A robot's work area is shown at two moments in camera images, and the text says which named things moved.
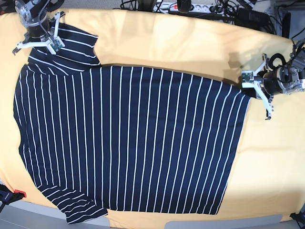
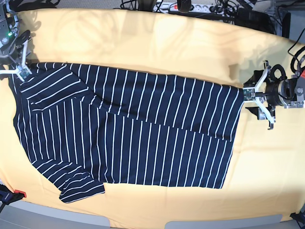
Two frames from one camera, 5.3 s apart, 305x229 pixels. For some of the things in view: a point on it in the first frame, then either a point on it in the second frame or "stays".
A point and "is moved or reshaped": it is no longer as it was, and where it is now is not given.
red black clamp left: x=7 y=197 stays
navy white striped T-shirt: x=96 y=137 is moved or reshaped
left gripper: x=36 y=20 -> x=11 y=46
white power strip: x=195 y=8 stays
